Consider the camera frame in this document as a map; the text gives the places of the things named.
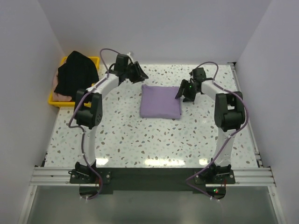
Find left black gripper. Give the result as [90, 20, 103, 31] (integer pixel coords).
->
[124, 62, 148, 84]

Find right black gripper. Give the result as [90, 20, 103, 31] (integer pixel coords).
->
[175, 79, 199, 103]

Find purple t shirt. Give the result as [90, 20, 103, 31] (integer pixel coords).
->
[140, 84, 181, 119]

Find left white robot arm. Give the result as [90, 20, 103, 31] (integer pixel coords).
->
[68, 54, 149, 185]

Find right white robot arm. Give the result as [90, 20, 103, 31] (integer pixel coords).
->
[175, 66, 249, 183]

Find yellow plastic bin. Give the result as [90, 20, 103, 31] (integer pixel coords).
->
[48, 56, 100, 108]

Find black t shirt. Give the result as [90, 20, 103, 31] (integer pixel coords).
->
[54, 51, 99, 101]

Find pink t shirt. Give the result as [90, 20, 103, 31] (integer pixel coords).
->
[52, 72, 72, 102]

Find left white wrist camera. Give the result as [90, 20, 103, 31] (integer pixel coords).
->
[127, 51, 135, 63]

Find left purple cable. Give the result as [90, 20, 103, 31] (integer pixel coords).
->
[68, 48, 117, 200]

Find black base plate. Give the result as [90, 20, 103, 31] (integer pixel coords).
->
[68, 163, 235, 199]

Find aluminium frame rail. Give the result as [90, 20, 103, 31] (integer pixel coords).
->
[29, 167, 276, 187]

